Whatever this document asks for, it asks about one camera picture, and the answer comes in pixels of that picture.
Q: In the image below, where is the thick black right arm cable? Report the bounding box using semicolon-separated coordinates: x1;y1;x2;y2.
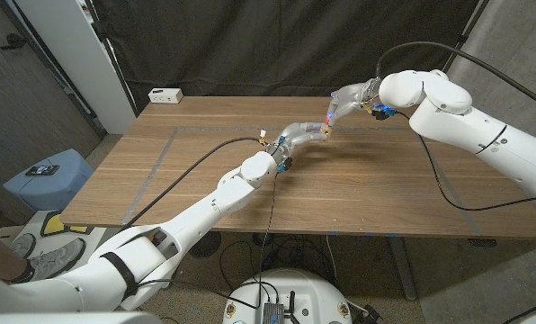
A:
374;40;536;114

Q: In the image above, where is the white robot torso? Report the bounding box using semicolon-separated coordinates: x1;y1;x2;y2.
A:
222;268;353;324

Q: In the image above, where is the white power strip box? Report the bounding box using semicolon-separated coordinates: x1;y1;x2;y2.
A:
147;87;184;104

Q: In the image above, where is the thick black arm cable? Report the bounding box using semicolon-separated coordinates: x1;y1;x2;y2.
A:
126;136;268;229
374;40;536;114

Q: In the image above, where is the white floor cable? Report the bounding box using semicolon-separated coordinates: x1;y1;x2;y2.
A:
325;234;340;287

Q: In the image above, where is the black backdrop curtain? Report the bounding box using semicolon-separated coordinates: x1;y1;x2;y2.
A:
85;0;492;113

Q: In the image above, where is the blue plastic stool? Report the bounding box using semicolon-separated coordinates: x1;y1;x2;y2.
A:
2;148;95;212

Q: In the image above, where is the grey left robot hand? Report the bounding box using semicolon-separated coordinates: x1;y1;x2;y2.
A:
266;121;333;162

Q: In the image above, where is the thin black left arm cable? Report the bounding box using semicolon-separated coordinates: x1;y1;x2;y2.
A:
257;173;279;292

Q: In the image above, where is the white pillar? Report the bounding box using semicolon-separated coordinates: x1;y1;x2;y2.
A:
13;0;137;135

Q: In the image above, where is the round black floor fan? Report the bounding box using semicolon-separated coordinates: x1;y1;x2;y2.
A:
190;231;223;259

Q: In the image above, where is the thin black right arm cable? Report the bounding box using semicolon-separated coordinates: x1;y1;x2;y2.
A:
396;110;536;212

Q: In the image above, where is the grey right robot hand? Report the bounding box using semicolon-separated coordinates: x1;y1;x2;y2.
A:
326;76;384;127

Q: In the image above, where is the grey electronics box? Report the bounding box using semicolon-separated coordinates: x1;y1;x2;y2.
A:
262;301;286;324

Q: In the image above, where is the grey table leg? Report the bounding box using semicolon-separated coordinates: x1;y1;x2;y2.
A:
387;236;417;302

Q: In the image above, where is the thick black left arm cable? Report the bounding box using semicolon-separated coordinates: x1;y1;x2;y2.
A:
126;136;268;229

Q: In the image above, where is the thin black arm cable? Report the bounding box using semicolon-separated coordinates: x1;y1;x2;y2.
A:
257;173;279;292
396;110;536;212

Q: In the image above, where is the grey black sneaker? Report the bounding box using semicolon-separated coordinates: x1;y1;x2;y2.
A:
9;237;87;284
6;232;38;260

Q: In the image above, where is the black door handle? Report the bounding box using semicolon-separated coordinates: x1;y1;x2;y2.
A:
0;32;28;51

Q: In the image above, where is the black smartphone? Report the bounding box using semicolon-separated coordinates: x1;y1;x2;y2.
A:
25;164;61;177

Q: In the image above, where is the black backdrop stand pole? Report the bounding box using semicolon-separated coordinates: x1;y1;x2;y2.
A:
85;0;139;118
429;0;492;98

